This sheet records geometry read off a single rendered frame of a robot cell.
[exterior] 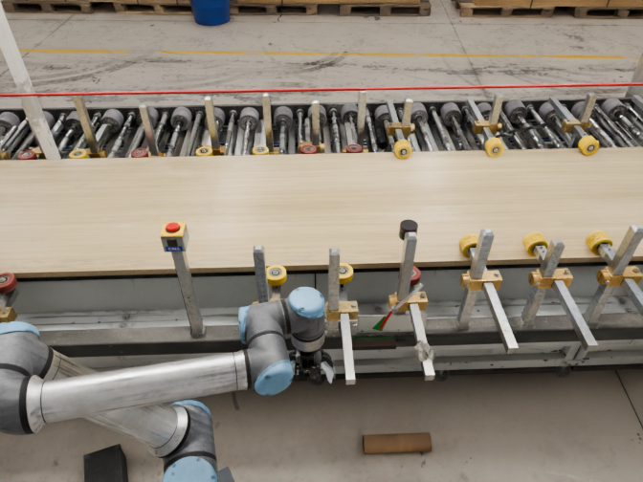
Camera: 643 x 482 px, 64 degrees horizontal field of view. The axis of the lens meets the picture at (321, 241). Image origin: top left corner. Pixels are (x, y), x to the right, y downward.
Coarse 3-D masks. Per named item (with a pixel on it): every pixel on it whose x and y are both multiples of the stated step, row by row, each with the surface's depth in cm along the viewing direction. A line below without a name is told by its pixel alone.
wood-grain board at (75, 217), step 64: (0, 192) 229; (64, 192) 229; (128, 192) 229; (192, 192) 229; (256, 192) 229; (320, 192) 229; (384, 192) 229; (448, 192) 229; (512, 192) 229; (576, 192) 229; (640, 192) 229; (0, 256) 198; (64, 256) 198; (128, 256) 198; (192, 256) 198; (320, 256) 198; (384, 256) 198; (448, 256) 198; (512, 256) 198; (576, 256) 198; (640, 256) 199
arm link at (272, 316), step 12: (276, 300) 129; (240, 312) 125; (252, 312) 125; (264, 312) 125; (276, 312) 125; (240, 324) 123; (252, 324) 123; (264, 324) 122; (276, 324) 124; (288, 324) 126; (240, 336) 124; (252, 336) 121
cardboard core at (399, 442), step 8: (424, 432) 232; (368, 440) 228; (376, 440) 228; (384, 440) 228; (392, 440) 228; (400, 440) 228; (408, 440) 228; (416, 440) 228; (424, 440) 228; (368, 448) 227; (376, 448) 227; (384, 448) 227; (392, 448) 227; (400, 448) 227; (408, 448) 227; (416, 448) 228; (424, 448) 228
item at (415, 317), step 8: (416, 304) 185; (416, 312) 182; (416, 320) 179; (416, 328) 177; (416, 336) 174; (424, 336) 174; (424, 368) 164; (432, 368) 164; (424, 376) 164; (432, 376) 163
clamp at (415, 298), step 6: (414, 294) 187; (420, 294) 187; (390, 300) 185; (396, 300) 185; (408, 300) 185; (414, 300) 185; (420, 300) 185; (426, 300) 185; (390, 306) 186; (402, 306) 186; (408, 306) 186; (420, 306) 186; (426, 306) 186
